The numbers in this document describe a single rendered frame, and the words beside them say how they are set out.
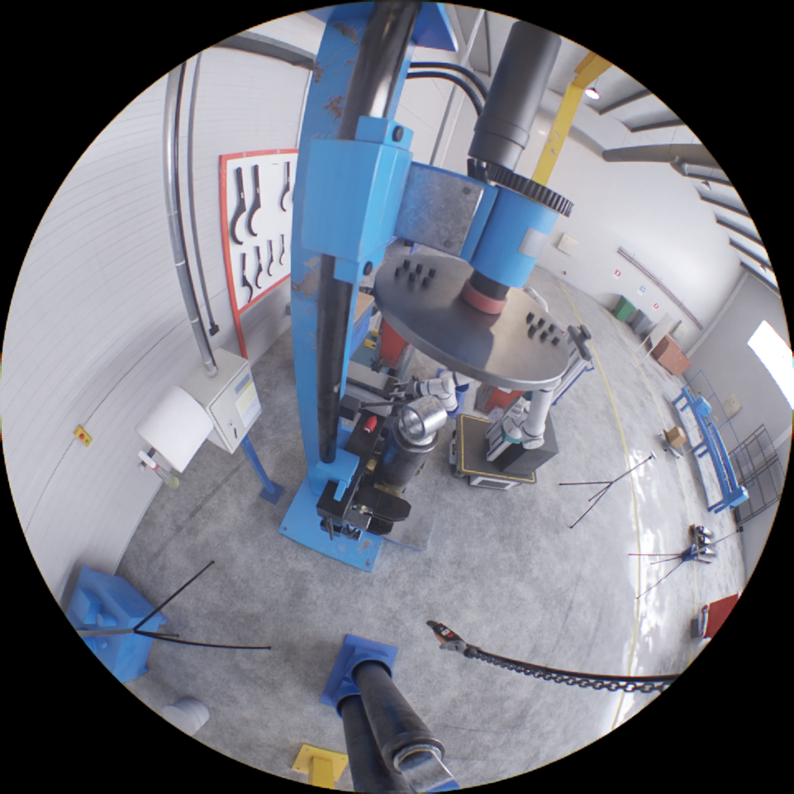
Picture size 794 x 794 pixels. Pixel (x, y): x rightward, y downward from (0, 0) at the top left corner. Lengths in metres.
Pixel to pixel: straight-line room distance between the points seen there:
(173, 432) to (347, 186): 0.93
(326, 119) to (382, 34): 0.25
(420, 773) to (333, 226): 1.39
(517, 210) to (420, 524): 2.29
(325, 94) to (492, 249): 0.53
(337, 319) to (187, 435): 0.71
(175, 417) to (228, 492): 1.71
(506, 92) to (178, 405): 1.29
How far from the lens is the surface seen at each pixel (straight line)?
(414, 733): 1.23
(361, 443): 1.55
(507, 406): 0.91
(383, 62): 0.59
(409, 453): 1.14
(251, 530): 2.56
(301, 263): 0.81
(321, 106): 0.74
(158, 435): 1.08
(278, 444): 2.79
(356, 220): 0.47
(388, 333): 0.81
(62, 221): 1.92
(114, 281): 2.06
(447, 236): 0.63
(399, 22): 0.63
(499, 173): 0.62
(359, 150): 0.46
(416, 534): 2.42
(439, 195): 0.62
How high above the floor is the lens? 2.43
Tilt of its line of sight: 49 degrees down
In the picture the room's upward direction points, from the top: 20 degrees clockwise
